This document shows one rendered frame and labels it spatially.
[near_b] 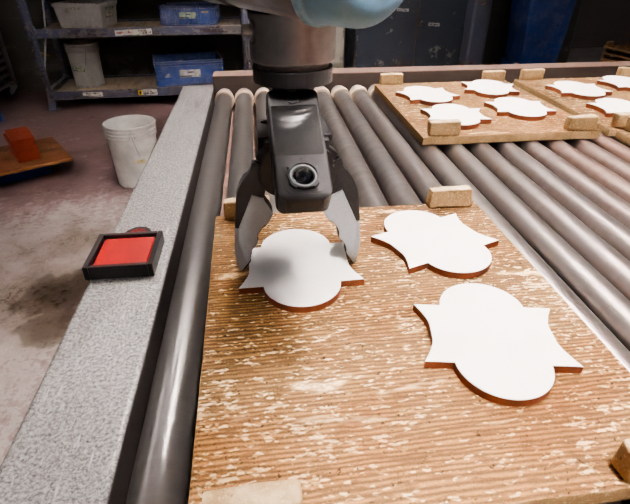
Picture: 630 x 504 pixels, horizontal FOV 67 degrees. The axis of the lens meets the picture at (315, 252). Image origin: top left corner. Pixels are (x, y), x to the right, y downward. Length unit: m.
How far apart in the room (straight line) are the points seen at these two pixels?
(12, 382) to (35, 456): 1.52
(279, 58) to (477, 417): 0.32
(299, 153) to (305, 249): 0.17
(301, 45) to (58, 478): 0.37
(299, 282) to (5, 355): 1.68
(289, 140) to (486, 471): 0.28
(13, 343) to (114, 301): 1.57
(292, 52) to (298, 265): 0.21
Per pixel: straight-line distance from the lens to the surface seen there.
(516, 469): 0.38
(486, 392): 0.40
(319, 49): 0.43
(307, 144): 0.41
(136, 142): 3.00
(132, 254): 0.59
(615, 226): 0.75
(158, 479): 0.38
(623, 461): 0.39
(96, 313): 0.54
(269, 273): 0.50
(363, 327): 0.45
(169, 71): 4.84
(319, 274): 0.50
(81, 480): 0.41
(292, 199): 0.38
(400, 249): 0.54
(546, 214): 0.76
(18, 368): 1.99
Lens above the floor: 1.23
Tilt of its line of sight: 32 degrees down
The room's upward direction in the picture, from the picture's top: straight up
